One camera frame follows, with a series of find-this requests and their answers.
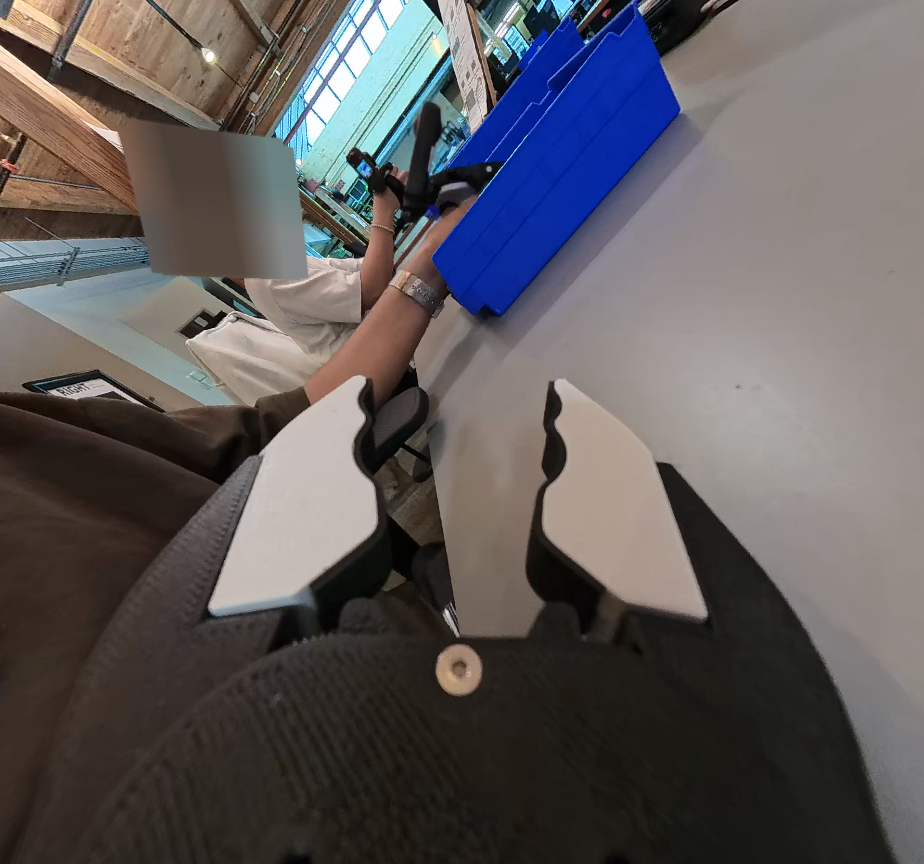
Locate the person's left forearm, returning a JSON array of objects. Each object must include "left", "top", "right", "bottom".
[{"left": 303, "top": 297, "right": 434, "bottom": 406}]

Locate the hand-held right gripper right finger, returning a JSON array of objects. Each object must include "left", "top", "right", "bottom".
[{"left": 526, "top": 379, "right": 710, "bottom": 645}]

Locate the black framed sign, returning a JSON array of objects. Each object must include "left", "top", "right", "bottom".
[{"left": 22, "top": 369, "right": 165, "bottom": 413}]

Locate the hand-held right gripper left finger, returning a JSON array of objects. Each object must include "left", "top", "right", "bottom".
[{"left": 208, "top": 376, "right": 394, "bottom": 634}]

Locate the blue bin with tag label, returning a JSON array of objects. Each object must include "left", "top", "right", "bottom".
[{"left": 451, "top": 15, "right": 586, "bottom": 172}]

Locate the black battery charger case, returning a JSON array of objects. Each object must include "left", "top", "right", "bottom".
[{"left": 641, "top": 0, "right": 716, "bottom": 56}]

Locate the grey desk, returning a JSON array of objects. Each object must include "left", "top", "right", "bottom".
[{"left": 415, "top": 0, "right": 924, "bottom": 864}]

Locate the person's left hand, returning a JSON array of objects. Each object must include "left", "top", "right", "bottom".
[{"left": 396, "top": 202, "right": 475, "bottom": 289}]

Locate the blue plastic bin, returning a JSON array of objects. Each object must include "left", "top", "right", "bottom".
[{"left": 432, "top": 0, "right": 681, "bottom": 318}]

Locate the silver wristwatch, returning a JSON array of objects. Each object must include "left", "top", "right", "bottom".
[{"left": 390, "top": 271, "right": 447, "bottom": 318}]

